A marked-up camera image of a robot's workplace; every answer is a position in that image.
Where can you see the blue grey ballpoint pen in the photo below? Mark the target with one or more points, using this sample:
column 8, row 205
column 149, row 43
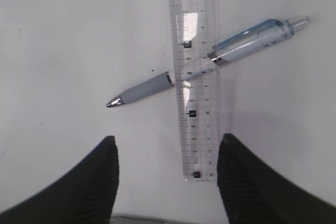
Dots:
column 252, row 40

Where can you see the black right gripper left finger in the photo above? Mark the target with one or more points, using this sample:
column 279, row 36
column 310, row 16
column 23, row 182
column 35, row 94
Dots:
column 86, row 194

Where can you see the clear plastic ruler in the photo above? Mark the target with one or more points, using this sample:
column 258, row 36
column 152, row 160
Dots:
column 194, row 33

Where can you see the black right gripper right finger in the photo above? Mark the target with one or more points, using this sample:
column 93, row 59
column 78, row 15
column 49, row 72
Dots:
column 253, row 192

